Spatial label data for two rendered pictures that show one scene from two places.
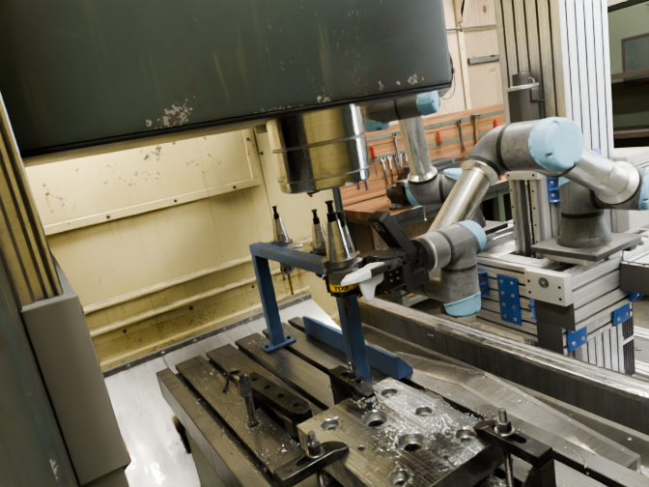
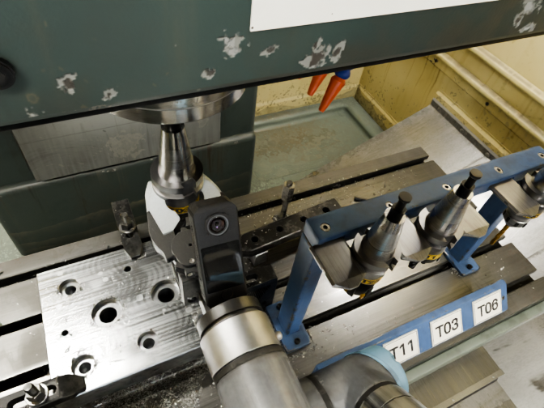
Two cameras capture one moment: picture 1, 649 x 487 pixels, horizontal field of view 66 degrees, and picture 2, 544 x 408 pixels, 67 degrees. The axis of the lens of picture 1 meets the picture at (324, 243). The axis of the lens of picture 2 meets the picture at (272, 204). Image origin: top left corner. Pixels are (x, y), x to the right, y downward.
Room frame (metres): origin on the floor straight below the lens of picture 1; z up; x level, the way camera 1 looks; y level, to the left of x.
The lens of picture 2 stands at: (0.96, -0.36, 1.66)
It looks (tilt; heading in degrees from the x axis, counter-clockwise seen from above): 50 degrees down; 87
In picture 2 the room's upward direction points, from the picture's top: 10 degrees clockwise
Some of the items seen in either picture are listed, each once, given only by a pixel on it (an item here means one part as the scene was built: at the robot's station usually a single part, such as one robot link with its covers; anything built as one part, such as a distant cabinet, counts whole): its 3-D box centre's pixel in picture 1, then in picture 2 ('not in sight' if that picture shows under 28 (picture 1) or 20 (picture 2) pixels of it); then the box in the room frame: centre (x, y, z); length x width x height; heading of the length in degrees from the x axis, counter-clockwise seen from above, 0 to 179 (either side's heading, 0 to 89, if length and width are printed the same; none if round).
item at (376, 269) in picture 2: not in sight; (375, 252); (1.12, -0.05, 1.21); 0.06 x 0.06 x 0.03
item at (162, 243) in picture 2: (382, 265); (172, 236); (0.86, -0.10, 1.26); 0.09 x 0.05 x 0.02; 133
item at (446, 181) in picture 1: (459, 186); not in sight; (1.91, -0.55, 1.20); 0.13 x 0.12 x 0.14; 64
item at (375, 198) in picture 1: (472, 199); not in sight; (4.05, -1.28, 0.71); 2.21 x 0.95 x 1.43; 117
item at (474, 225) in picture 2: not in sight; (465, 218); (1.26, 0.04, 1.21); 0.07 x 0.05 x 0.01; 120
